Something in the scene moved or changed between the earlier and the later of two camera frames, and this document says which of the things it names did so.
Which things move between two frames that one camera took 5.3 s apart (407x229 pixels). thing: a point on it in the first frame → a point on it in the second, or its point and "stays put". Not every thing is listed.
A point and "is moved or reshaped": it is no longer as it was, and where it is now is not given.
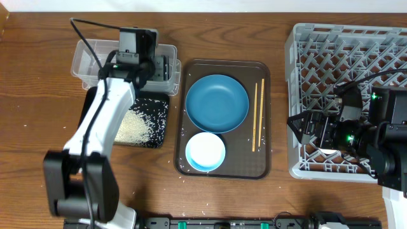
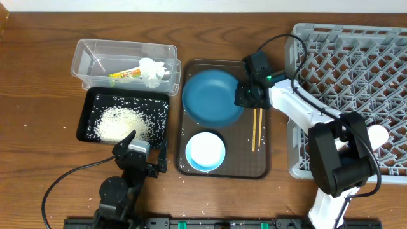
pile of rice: [134, 130] stays put
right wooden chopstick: [261, 110] stays put
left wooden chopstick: [254, 117] stays put
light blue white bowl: [205, 151] stays put
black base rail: [227, 223] stays put
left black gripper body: [161, 68] → [135, 178]
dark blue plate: [217, 104] is moved or reshaped
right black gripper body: [331, 136] → [246, 96]
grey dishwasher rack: [319, 56] stays put
